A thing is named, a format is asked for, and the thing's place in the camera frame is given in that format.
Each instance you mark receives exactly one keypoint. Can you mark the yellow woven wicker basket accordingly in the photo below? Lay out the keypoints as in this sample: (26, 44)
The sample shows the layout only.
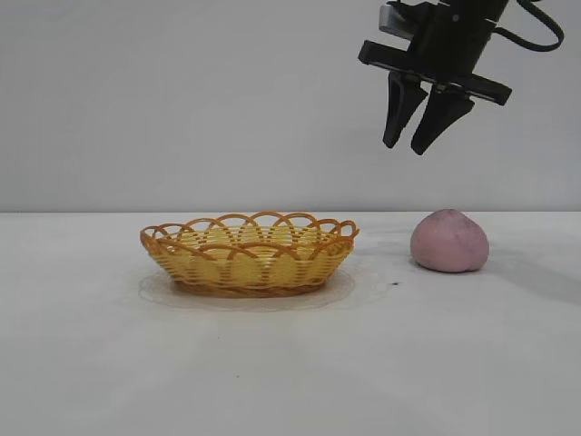
(247, 259)

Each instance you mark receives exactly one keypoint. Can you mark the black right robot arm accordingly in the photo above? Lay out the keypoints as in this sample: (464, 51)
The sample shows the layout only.
(476, 8)

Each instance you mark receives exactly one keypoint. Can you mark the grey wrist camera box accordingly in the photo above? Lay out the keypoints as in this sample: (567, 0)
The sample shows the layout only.
(396, 20)

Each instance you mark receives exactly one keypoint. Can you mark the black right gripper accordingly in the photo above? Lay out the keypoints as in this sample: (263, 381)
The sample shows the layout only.
(449, 45)

